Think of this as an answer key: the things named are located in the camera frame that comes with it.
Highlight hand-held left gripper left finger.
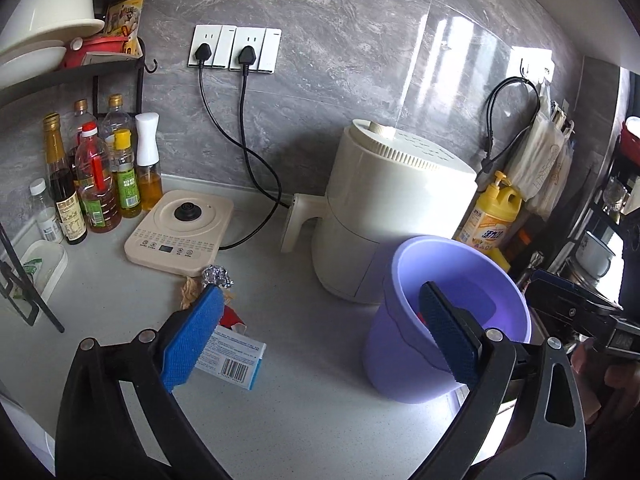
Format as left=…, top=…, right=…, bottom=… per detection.
left=55, top=284, right=224, bottom=480

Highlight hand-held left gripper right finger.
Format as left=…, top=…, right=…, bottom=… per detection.
left=415, top=281, right=587, bottom=480

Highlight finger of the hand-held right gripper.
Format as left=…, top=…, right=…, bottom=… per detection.
left=530, top=269, right=623, bottom=322

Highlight red wrapper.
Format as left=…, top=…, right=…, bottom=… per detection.
left=219, top=304, right=249, bottom=337

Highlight brown paper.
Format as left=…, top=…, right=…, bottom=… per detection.
left=177, top=277, right=202, bottom=312

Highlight white and teal carton box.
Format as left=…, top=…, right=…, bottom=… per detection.
left=192, top=324, right=268, bottom=390

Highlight purple plastic bucket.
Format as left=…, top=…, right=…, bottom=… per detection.
left=362, top=235, right=532, bottom=405

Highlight large foil wrapper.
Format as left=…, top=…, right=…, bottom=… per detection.
left=202, top=263, right=235, bottom=292

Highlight person's right hand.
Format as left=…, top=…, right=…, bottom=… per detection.
left=570, top=342, right=640, bottom=426

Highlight white enamel mug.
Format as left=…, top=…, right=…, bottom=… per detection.
left=574, top=244, right=617, bottom=282

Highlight black storage shelf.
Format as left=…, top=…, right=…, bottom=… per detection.
left=564, top=130, right=640, bottom=311

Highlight yellow detergent bottle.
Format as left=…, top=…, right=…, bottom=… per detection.
left=452, top=170, right=524, bottom=262

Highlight small glass jar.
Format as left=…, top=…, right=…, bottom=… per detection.
left=601, top=176, right=629, bottom=212

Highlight hanging plastic bags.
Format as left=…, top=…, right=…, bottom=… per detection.
left=504, top=85, right=577, bottom=222

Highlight white air fryer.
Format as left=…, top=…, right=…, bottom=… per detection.
left=280, top=119, right=479, bottom=306

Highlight white plastic tray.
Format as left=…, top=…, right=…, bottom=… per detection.
left=15, top=239, right=69, bottom=307

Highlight yellow cap green label bottle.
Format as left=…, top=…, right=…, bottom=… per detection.
left=112, top=129, right=144, bottom=220

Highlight red cap oil bottle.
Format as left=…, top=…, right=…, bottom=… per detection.
left=75, top=122, right=123, bottom=234

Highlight white top oil sprayer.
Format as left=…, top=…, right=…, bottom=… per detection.
left=135, top=112, right=165, bottom=212

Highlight small white cap bottle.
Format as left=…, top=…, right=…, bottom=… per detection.
left=28, top=178, right=65, bottom=244

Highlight dark sauce bottle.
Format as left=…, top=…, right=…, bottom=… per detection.
left=42, top=112, right=89, bottom=246

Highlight clear bottle gold cap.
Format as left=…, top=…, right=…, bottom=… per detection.
left=100, top=93, right=136, bottom=161
left=70, top=99, right=99, bottom=161

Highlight black metal dish rack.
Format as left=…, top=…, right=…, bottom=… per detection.
left=0, top=0, right=159, bottom=334

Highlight red plastic container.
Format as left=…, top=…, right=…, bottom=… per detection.
left=61, top=35, right=126, bottom=70

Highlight yellow snack packet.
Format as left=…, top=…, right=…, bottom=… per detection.
left=103, top=0, right=146, bottom=57

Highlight large white bowl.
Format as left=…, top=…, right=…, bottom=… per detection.
left=0, top=0, right=106, bottom=56

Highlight cream kettle base plate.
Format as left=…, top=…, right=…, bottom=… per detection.
left=124, top=190, right=235, bottom=277

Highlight hanging black cable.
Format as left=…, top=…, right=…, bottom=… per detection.
left=479, top=76, right=544, bottom=177

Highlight black power cable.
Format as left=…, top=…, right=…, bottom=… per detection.
left=239, top=67, right=296, bottom=208
left=197, top=65, right=282, bottom=251

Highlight white wall hook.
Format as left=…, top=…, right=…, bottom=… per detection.
left=516, top=56, right=557, bottom=84

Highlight white wall socket plate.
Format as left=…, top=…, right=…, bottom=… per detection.
left=188, top=24, right=237, bottom=69
left=229, top=26, right=282, bottom=75

